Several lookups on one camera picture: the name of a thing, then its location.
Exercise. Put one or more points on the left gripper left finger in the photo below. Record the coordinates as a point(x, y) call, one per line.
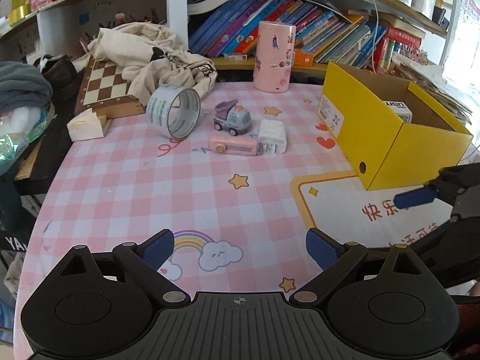
point(141, 263)

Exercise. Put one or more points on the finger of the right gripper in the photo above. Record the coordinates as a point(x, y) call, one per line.
point(416, 197)
point(454, 181)

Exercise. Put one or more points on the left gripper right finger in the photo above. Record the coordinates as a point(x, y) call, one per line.
point(336, 261)

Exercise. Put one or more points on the usmile white orange box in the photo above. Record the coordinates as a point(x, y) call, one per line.
point(401, 110)

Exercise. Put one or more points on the pink utility knife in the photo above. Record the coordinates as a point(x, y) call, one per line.
point(235, 145)

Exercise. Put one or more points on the clear packing tape roll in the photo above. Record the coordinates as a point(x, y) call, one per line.
point(173, 111)

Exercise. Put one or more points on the grey purple toy truck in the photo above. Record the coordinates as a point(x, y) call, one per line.
point(232, 117)

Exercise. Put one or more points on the white desk mat with text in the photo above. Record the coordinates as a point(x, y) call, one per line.
point(338, 204)

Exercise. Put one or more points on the yellow cardboard box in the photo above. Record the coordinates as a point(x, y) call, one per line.
point(384, 151)

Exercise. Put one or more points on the stack of papers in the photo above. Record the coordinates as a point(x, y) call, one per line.
point(429, 77)

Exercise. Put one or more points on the white charger adapter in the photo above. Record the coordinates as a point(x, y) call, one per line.
point(272, 136)

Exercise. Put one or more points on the torn white paper box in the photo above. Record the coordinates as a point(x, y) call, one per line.
point(88, 125)

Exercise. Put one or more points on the wooden chess board box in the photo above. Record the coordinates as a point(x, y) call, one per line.
point(104, 92)

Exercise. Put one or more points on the iridescent plastic bag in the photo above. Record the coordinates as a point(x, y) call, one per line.
point(21, 127)

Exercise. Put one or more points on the pink sticker cylinder canister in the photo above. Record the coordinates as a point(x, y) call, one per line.
point(274, 56)

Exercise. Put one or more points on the cream canvas tote bag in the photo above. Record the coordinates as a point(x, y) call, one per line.
point(150, 56)

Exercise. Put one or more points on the grey folded blanket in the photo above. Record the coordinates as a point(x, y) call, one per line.
point(22, 85)

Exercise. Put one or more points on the row of children's books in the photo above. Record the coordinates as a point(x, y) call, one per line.
point(360, 38)

